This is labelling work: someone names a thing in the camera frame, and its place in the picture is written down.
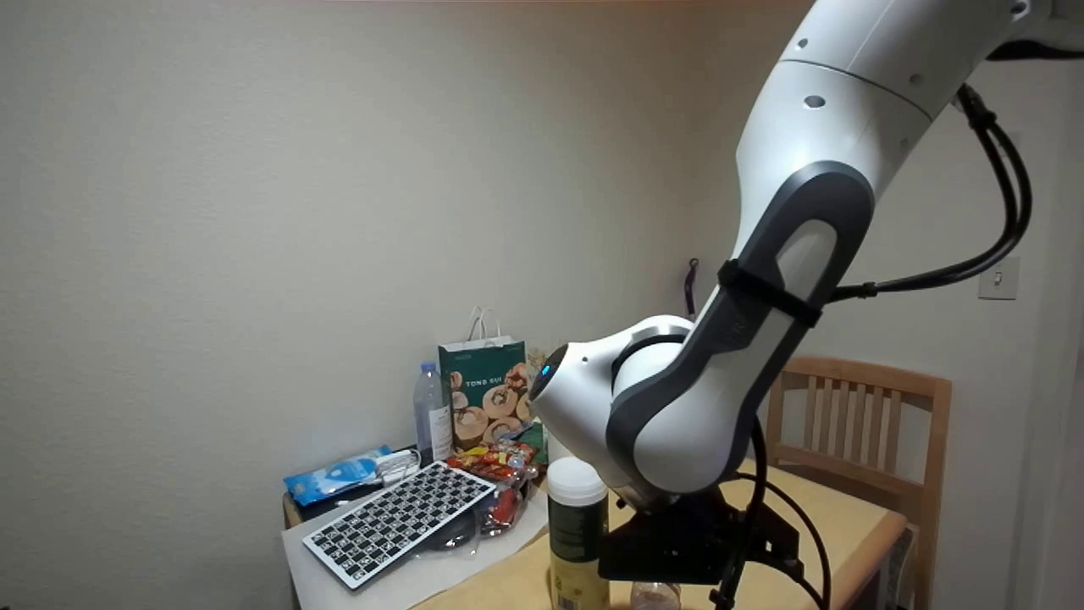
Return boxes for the green paper gift bag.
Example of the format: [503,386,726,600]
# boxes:
[435,334,550,453]

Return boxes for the yellow canister with white lid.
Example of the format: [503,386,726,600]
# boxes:
[540,453,612,610]

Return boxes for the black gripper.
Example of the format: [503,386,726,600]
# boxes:
[596,488,744,588]

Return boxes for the white wall light switch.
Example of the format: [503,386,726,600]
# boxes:
[976,255,1021,304]

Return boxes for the clear water bottle blue cap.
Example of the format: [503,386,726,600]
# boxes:
[408,360,452,469]

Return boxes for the wooden slat chair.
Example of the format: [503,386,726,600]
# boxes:
[747,353,954,610]

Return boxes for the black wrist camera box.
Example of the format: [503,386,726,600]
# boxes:
[739,504,809,577]

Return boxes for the blue plastic packet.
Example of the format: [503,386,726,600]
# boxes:
[281,444,421,511]

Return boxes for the red snack package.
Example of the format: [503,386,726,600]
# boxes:
[448,441,550,535]

